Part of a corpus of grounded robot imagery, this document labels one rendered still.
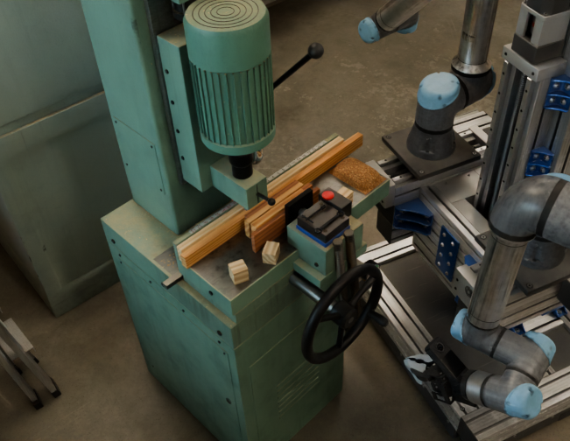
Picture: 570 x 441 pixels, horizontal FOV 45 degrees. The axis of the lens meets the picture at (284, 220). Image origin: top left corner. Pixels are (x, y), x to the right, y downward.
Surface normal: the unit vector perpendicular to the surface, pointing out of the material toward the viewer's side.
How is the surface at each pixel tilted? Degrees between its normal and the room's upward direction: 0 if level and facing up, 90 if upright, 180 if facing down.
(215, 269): 0
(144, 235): 0
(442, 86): 7
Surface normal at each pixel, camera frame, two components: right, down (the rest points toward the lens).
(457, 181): -0.04, -0.71
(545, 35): 0.42, 0.63
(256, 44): 0.75, 0.44
